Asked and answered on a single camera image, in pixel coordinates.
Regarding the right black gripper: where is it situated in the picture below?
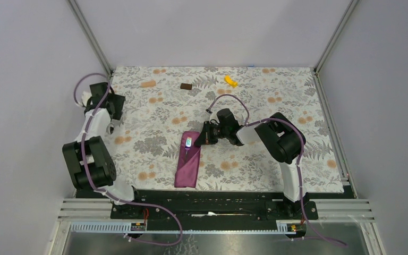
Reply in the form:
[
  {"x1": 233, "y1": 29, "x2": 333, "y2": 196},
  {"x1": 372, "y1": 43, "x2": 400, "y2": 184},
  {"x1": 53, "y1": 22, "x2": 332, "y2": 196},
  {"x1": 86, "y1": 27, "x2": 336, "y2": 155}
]
[{"x1": 194, "y1": 121, "x2": 229, "y2": 146}]

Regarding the purple cloth napkin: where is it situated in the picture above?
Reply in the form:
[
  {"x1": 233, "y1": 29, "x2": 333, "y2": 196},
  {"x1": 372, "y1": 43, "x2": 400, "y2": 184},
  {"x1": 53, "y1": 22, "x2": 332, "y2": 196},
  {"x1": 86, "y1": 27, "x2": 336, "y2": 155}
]
[{"x1": 174, "y1": 131, "x2": 201, "y2": 188}]

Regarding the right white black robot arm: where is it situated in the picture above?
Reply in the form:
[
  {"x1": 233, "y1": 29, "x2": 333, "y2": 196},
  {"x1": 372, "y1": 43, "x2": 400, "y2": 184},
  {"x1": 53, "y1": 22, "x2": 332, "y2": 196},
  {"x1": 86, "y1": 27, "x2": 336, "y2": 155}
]
[{"x1": 194, "y1": 108, "x2": 307, "y2": 219}]

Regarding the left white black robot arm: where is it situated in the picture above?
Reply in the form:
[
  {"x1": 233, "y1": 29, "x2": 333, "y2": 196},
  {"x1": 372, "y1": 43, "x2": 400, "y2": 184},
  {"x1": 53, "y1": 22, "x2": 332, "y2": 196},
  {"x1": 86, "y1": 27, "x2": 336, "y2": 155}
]
[{"x1": 62, "y1": 82, "x2": 144, "y2": 218}]

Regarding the orange toy block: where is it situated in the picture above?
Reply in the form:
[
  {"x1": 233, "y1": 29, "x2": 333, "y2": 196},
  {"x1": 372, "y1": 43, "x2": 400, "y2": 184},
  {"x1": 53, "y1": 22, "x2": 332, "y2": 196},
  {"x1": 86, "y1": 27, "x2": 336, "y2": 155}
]
[{"x1": 140, "y1": 80, "x2": 156, "y2": 88}]

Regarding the floral patterned table mat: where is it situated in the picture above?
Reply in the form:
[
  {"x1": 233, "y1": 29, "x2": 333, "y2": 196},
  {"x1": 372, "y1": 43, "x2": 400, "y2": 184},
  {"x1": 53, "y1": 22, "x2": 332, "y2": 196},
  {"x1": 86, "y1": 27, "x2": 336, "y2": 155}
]
[{"x1": 104, "y1": 67, "x2": 343, "y2": 199}]

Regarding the brown toy block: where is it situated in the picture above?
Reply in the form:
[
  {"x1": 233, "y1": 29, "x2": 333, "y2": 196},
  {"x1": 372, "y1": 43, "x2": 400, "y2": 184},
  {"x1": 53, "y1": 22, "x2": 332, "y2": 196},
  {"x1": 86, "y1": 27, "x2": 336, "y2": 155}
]
[{"x1": 180, "y1": 83, "x2": 193, "y2": 90}]

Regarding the yellow toy piece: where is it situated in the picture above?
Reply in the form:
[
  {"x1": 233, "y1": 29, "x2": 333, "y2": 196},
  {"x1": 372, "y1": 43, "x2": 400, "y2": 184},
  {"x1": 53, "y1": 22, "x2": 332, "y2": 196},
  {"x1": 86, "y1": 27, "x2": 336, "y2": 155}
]
[{"x1": 224, "y1": 75, "x2": 238, "y2": 88}]

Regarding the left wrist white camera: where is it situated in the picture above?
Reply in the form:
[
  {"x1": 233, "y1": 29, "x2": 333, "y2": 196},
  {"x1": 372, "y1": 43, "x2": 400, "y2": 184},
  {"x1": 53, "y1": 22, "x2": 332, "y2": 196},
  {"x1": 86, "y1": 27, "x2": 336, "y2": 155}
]
[{"x1": 77, "y1": 91, "x2": 91, "y2": 107}]

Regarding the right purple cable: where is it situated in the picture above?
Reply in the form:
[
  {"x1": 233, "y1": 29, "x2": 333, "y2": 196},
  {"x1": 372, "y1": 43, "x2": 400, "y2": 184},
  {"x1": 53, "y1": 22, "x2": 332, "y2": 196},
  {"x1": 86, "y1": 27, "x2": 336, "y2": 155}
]
[{"x1": 206, "y1": 93, "x2": 349, "y2": 249}]

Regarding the left aluminium frame post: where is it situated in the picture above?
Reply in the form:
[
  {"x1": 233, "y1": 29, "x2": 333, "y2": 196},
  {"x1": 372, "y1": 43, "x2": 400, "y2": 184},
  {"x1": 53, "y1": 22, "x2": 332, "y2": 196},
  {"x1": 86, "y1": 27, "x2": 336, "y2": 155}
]
[{"x1": 66, "y1": 0, "x2": 114, "y2": 76}]

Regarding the aluminium frame post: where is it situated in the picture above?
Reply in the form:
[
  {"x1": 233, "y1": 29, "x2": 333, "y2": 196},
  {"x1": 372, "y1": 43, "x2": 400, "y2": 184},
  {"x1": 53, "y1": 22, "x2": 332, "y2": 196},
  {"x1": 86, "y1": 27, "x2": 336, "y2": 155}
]
[
  {"x1": 66, "y1": 0, "x2": 114, "y2": 76},
  {"x1": 313, "y1": 0, "x2": 361, "y2": 75}
]

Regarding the white slotted cable duct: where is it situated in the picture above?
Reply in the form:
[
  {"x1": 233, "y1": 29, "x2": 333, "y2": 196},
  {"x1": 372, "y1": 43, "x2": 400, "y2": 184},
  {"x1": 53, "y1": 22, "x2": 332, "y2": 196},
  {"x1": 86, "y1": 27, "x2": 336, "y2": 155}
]
[{"x1": 70, "y1": 220, "x2": 298, "y2": 235}]

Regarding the right aluminium frame post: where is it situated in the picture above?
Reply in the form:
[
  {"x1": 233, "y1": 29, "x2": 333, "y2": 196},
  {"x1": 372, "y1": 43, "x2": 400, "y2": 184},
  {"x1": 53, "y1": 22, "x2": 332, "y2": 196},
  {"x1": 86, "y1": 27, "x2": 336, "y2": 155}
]
[{"x1": 313, "y1": 0, "x2": 361, "y2": 75}]

